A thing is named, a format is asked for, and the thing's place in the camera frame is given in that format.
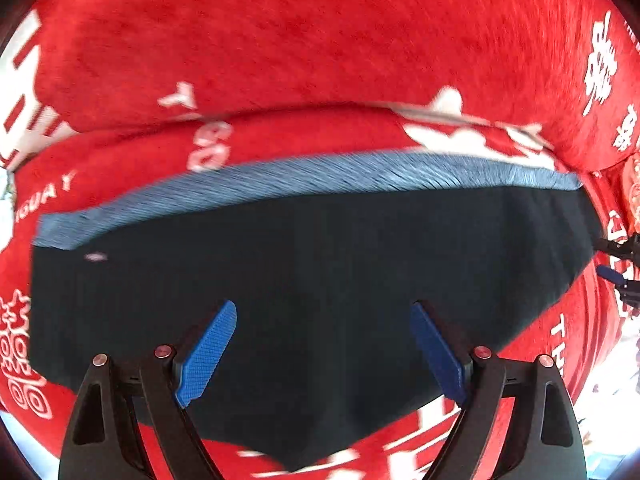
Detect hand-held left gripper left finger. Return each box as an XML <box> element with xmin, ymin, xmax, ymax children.
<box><xmin>59</xmin><ymin>300</ymin><xmax>238</xmax><ymax>480</ymax></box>

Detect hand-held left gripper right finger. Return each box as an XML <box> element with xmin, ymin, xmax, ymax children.
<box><xmin>410</xmin><ymin>301</ymin><xmax>589</xmax><ymax>480</ymax></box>

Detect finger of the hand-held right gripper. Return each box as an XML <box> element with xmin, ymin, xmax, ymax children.
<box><xmin>594</xmin><ymin>233</ymin><xmax>640</xmax><ymax>262</ymax></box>
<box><xmin>596</xmin><ymin>265</ymin><xmax>640</xmax><ymax>317</ymax></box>

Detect black pants with grey waistband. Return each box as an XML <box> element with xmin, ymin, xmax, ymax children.
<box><xmin>27</xmin><ymin>152</ymin><xmax>608</xmax><ymax>473</ymax></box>

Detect red printed blanket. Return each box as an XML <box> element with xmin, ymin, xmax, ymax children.
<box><xmin>0</xmin><ymin>0</ymin><xmax>640</xmax><ymax>480</ymax></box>

